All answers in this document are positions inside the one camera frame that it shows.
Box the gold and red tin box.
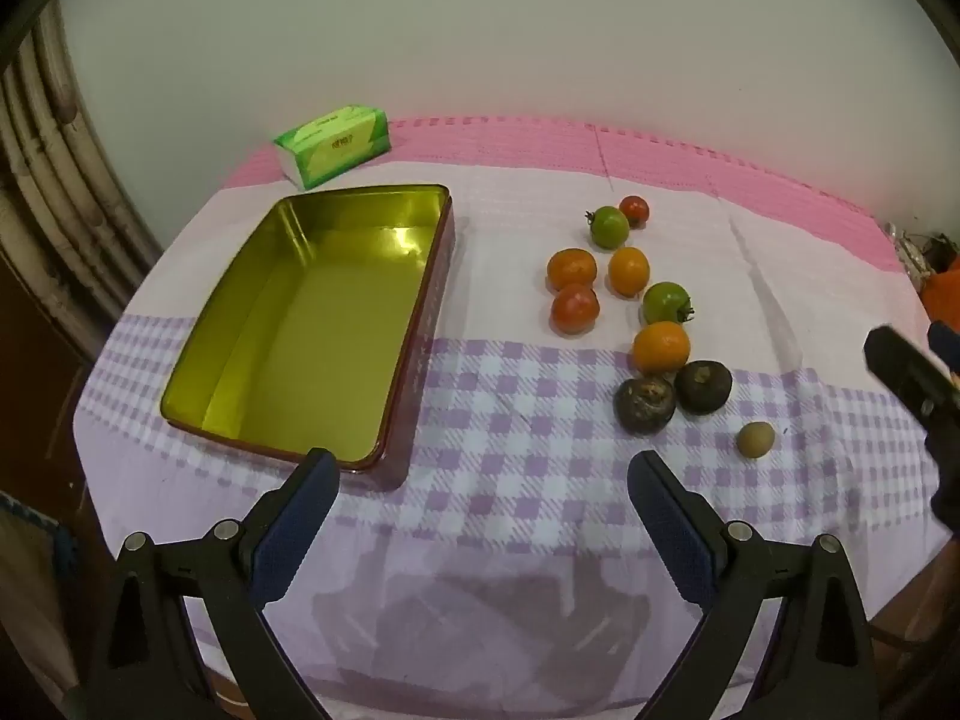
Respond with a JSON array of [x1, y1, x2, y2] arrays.
[[160, 184, 455, 494]]

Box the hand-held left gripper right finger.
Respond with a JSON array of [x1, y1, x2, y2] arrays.
[[628, 451, 878, 720]]

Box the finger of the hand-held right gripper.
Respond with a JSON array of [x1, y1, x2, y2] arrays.
[[863, 325, 960, 422], [928, 320, 960, 385]]

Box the dark mangosteen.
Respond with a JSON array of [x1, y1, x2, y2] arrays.
[[614, 374, 677, 435], [674, 360, 734, 416]]

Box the orange round object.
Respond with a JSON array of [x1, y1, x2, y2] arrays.
[[919, 256, 960, 325]]

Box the small tan longan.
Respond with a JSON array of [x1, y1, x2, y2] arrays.
[[736, 421, 776, 459]]

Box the green tissue pack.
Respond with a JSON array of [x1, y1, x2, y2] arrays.
[[272, 104, 392, 192]]

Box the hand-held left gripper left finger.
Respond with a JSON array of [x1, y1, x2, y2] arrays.
[[67, 448, 340, 720]]

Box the beige ribbed radiator pipes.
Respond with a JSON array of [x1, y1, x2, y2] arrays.
[[0, 0, 163, 365]]

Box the orange tangerine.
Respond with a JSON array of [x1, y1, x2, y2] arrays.
[[632, 321, 692, 376], [546, 248, 599, 292], [607, 247, 651, 298]]

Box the silver crinkled wrapper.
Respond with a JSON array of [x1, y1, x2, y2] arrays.
[[887, 221, 959, 275]]

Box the pink purple checked tablecloth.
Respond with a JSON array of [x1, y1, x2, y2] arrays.
[[71, 115, 953, 713]]

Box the red orange tomato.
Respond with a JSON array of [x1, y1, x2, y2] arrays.
[[552, 283, 601, 335]]

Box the green tomato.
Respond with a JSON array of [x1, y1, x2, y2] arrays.
[[642, 281, 695, 326], [586, 206, 631, 251]]

